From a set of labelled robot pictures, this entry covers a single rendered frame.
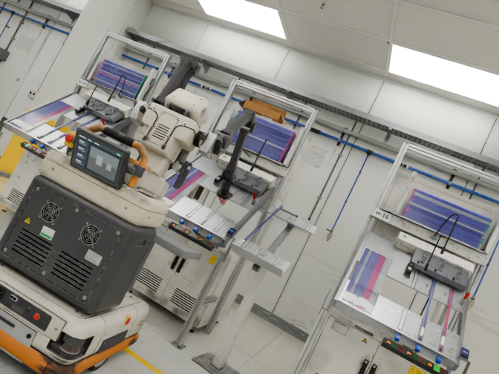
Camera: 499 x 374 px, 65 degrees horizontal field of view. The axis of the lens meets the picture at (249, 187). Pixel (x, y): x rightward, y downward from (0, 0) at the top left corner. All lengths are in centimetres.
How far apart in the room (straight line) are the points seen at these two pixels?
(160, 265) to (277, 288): 175
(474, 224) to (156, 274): 221
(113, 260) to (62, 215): 30
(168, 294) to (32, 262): 136
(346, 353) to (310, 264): 179
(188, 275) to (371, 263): 128
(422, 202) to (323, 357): 121
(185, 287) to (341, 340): 113
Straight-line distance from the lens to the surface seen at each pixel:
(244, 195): 291
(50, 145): 339
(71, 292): 179
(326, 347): 276
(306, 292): 440
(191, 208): 275
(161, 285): 305
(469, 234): 294
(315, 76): 491
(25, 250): 192
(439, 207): 293
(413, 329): 250
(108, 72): 395
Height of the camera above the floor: 93
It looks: 4 degrees up
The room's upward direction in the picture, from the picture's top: 26 degrees clockwise
